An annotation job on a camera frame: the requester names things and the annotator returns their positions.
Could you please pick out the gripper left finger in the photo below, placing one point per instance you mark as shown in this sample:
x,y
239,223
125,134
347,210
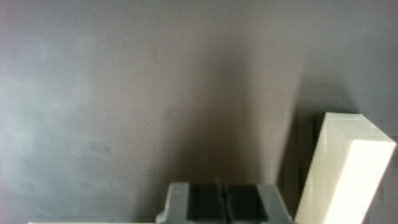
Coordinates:
x,y
193,204

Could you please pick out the white U-shaped fence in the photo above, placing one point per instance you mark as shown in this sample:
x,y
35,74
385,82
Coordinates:
x,y
353,155

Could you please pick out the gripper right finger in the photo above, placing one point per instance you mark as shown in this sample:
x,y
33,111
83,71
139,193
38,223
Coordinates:
x,y
255,205

